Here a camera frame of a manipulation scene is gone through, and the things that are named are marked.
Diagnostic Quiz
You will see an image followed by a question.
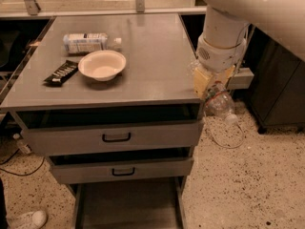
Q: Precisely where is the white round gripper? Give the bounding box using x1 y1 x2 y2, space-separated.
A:
193 34 246 100

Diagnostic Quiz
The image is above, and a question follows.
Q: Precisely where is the clear plastic water bottle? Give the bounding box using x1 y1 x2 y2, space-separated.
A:
205 81 238 125

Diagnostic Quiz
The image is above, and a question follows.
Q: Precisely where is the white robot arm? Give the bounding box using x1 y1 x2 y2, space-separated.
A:
193 0 305 99

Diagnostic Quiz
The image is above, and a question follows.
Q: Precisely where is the grey middle drawer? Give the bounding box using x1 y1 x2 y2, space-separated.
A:
50 148 193 184

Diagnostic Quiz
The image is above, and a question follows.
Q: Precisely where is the grey drawer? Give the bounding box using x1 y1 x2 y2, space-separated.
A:
50 148 193 184
71 177 187 229
18 104 203 156

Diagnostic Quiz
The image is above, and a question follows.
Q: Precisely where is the grey drawer cabinet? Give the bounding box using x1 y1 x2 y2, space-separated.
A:
1 13 203 229

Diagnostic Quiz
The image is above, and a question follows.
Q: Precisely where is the white labelled plastic bottle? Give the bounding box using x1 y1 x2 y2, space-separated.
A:
63 33 122 54

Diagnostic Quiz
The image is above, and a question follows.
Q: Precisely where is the grey bottom drawer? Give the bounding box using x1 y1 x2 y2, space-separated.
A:
71 177 187 229

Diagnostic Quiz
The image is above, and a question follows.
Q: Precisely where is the grey top drawer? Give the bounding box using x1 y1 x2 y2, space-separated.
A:
18 104 203 156

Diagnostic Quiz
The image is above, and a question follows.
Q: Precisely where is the grey metal beam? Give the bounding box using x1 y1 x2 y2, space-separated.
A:
227 68 254 90

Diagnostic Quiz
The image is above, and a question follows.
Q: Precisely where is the dark cabinet at right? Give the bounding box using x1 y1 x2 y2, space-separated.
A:
246 29 305 134

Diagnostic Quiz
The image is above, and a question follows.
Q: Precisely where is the white paper bowl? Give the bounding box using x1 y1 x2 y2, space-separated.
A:
78 51 127 81

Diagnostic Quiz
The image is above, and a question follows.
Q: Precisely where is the black snack bar wrapper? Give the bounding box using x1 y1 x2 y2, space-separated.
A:
44 60 78 87

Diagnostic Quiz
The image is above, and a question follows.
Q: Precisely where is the white plug adapter on floor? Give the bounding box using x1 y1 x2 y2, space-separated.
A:
13 134 31 155

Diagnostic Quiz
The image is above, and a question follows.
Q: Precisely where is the white sneaker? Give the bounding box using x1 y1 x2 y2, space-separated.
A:
7 210 48 229

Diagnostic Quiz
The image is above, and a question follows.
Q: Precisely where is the black floor cable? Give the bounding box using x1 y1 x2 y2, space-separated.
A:
0 148 47 177

